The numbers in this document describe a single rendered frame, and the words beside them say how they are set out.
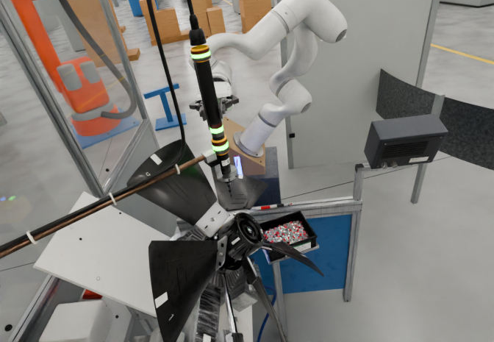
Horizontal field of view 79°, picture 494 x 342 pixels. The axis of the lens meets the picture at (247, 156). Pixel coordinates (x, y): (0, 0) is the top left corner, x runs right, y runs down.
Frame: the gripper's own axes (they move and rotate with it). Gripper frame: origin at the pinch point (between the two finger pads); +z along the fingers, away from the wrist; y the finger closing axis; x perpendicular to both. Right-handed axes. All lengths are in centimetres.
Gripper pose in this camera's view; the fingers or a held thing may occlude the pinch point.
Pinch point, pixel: (212, 111)
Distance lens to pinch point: 77.7
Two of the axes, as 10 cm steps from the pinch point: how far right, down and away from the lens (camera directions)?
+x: -1.3, -8.2, -5.5
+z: 0.2, 5.5, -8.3
